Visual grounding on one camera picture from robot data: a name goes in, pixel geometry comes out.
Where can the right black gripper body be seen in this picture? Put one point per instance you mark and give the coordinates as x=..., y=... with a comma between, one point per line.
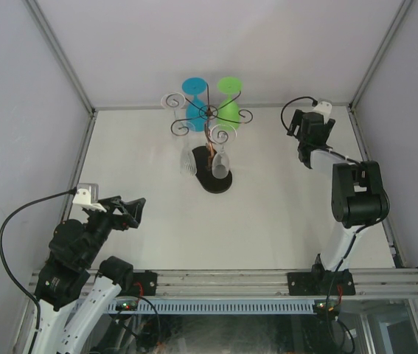
x=327, y=129

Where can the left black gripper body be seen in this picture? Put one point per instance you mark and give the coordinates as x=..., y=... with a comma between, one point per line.
x=100, y=223

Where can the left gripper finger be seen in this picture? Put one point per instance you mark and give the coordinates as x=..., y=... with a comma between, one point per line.
x=132, y=211
x=112, y=203

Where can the green plastic wine glass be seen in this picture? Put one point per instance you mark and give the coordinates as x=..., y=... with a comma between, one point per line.
x=228, y=110

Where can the copper wire wine glass rack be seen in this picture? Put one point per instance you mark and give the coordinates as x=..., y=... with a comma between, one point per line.
x=205, y=153

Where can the blue plastic wine glass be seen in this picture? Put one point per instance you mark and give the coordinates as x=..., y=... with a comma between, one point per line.
x=194, y=87

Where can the clear champagne flute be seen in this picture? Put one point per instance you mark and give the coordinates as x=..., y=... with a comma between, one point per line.
x=173, y=101

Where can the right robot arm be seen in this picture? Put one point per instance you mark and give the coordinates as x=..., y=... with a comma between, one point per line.
x=358, y=198

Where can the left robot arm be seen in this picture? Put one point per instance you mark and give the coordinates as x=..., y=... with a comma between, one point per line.
x=61, y=327

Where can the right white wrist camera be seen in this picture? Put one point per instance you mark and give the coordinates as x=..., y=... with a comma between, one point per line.
x=324, y=108

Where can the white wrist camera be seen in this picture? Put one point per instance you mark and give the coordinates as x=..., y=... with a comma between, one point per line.
x=86, y=197
x=324, y=108

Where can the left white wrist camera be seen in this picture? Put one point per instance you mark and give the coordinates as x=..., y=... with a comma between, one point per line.
x=86, y=197

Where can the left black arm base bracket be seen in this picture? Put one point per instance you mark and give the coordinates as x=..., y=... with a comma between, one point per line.
x=145, y=283

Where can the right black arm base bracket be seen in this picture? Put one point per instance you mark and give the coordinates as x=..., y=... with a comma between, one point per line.
x=308, y=284

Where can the aluminium front rail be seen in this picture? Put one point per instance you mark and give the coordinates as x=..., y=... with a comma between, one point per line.
x=382, y=283

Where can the grey slotted cable duct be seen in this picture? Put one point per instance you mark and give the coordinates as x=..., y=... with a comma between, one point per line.
x=212, y=306

